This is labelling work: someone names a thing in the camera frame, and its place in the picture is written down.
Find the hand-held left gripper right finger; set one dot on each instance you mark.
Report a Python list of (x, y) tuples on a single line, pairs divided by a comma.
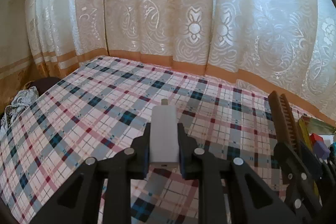
[(185, 153)]

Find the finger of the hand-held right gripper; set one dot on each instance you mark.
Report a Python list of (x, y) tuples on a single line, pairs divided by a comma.
[(312, 163), (294, 166)]

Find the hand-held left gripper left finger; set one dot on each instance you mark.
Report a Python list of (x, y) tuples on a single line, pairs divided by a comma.
[(141, 155)]

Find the purple block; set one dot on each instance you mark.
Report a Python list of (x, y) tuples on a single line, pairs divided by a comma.
[(323, 150)]

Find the red block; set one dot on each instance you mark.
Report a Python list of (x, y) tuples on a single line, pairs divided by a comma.
[(316, 138)]

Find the white USB adapter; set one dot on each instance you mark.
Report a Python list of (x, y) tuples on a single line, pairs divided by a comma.
[(164, 134)]

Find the gold metal tin box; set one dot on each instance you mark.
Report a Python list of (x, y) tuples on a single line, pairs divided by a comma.
[(305, 132)]

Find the brown comb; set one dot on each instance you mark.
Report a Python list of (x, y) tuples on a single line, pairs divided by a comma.
[(281, 121)]

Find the dark cushion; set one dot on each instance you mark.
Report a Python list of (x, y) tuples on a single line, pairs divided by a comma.
[(44, 83)]

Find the cream floral lace curtain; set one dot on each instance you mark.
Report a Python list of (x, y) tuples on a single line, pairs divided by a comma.
[(157, 29)]

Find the white lace cloth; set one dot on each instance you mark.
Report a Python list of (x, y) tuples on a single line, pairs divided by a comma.
[(21, 100)]

